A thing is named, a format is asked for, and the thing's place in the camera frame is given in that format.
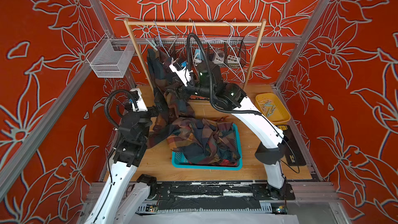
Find black box with label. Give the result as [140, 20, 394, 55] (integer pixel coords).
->
[277, 125, 306, 167]

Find white wire hanger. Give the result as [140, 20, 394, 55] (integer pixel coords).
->
[186, 32, 207, 67]

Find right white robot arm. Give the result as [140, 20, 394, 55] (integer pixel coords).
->
[170, 33, 291, 200]

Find white wire basket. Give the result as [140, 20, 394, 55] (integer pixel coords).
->
[86, 33, 135, 79]

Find white button box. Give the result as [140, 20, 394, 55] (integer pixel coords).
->
[226, 55, 240, 67]

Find teal box with cable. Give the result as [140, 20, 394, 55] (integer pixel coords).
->
[193, 49, 204, 66]

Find wooden clothes rack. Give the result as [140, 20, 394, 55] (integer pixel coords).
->
[123, 18, 266, 90]

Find black wire basket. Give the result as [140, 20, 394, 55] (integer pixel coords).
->
[153, 35, 251, 67]

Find clothespins in yellow tray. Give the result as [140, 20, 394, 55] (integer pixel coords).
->
[259, 99, 278, 117]

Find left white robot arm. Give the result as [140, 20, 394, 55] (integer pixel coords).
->
[86, 88, 161, 224]

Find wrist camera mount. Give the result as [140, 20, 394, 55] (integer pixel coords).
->
[169, 58, 191, 87]
[128, 88, 148, 112]

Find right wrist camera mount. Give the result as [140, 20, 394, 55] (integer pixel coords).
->
[169, 58, 191, 87]

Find white switch box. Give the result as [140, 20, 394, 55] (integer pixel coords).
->
[211, 49, 225, 64]

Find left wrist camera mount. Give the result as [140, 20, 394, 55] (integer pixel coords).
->
[128, 88, 148, 112]

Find yellow plastic tray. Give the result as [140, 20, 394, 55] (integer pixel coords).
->
[255, 93, 291, 125]

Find mint clothespin shirt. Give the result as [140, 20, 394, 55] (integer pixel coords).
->
[145, 39, 158, 51]

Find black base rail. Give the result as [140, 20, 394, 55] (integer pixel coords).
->
[148, 181, 296, 214]

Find teal plastic basket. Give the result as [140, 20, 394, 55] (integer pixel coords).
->
[172, 123, 243, 171]

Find dark multicolour plaid shirt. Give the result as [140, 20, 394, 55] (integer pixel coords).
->
[166, 117, 241, 167]

